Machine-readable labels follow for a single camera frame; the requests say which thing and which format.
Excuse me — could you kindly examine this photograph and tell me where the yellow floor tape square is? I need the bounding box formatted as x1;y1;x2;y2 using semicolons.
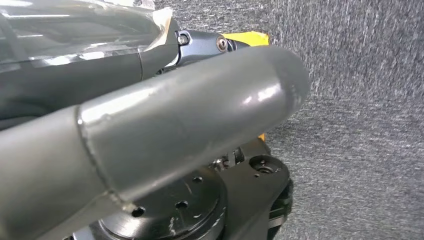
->
222;31;271;142

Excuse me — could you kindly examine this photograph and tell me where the black left robot leg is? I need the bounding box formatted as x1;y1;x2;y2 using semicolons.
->
64;137;294;240

